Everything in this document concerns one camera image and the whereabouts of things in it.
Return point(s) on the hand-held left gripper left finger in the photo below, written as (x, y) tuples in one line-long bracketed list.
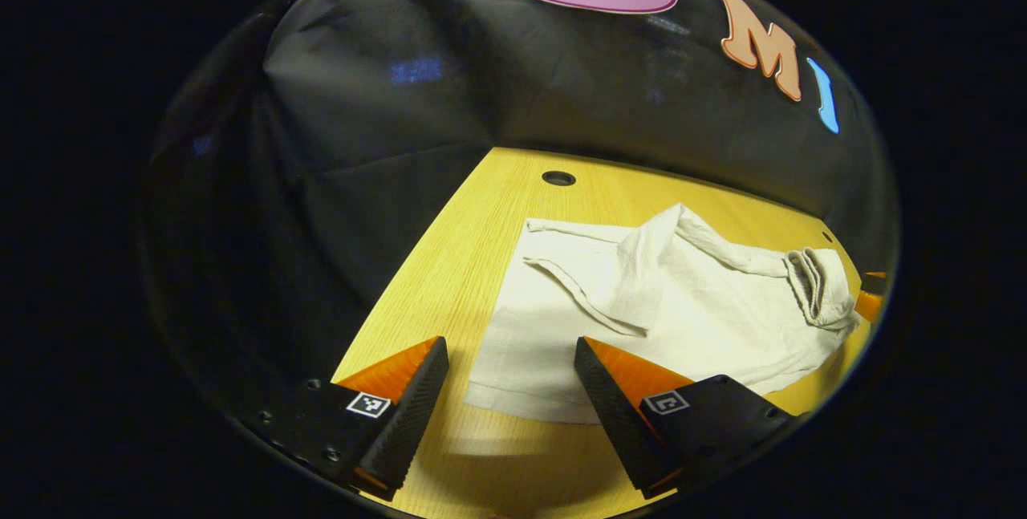
[(413, 419)]

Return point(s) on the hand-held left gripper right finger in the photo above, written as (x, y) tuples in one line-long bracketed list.
[(614, 423)]

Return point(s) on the white jeans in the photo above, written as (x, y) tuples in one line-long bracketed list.
[(706, 318)]

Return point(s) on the black backdrop cloth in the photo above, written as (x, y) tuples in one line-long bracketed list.
[(401, 142)]

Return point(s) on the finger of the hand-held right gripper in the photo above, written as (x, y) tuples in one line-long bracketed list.
[(870, 298)]

